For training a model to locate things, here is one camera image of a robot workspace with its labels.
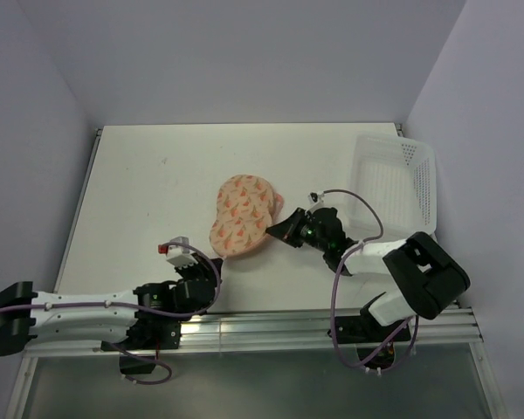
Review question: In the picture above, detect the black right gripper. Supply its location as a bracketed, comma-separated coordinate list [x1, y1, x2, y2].
[267, 207, 329, 252]

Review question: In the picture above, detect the pink mesh laundry bag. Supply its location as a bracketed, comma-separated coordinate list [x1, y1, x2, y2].
[209, 175, 284, 258]

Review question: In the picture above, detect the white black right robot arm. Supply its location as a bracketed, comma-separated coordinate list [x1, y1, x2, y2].
[266, 207, 471, 340]

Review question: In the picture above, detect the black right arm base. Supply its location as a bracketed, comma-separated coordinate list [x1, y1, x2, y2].
[334, 315, 413, 371]

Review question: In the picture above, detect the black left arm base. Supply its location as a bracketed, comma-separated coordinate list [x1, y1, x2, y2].
[100, 320, 181, 377]

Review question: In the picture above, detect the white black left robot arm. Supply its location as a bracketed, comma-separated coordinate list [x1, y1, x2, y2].
[0, 254, 224, 357]

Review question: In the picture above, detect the white perforated plastic basket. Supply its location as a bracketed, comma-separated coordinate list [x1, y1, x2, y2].
[348, 133, 437, 238]

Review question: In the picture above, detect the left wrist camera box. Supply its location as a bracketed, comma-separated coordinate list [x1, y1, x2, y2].
[157, 236, 197, 268]

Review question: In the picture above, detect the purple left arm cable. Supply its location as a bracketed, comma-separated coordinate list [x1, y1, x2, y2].
[0, 243, 223, 386]

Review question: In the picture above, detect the aluminium frame rail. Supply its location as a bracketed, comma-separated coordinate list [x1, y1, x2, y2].
[24, 307, 484, 355]

